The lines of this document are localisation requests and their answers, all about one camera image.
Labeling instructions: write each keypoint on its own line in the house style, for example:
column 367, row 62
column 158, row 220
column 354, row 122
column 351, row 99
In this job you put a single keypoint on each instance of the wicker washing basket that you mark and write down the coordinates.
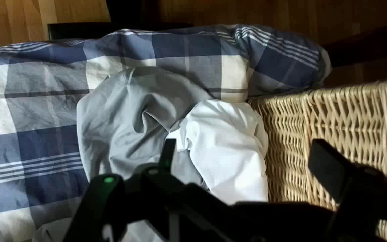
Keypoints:
column 337, row 122

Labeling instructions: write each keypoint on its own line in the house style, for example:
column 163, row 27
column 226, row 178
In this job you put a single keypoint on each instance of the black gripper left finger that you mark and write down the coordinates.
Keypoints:
column 93, row 206

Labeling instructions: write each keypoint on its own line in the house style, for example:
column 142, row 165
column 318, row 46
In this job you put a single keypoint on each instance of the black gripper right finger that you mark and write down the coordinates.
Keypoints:
column 359, row 193

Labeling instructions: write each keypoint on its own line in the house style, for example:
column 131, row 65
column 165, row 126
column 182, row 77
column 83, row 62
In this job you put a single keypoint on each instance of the blue white plaid duvet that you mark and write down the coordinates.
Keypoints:
column 37, row 116

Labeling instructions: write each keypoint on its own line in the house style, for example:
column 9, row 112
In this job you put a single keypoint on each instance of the grey pillow case cover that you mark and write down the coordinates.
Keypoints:
column 127, row 122

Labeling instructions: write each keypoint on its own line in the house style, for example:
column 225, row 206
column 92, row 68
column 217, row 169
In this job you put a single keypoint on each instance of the white pillow case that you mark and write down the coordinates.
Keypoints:
column 229, row 148

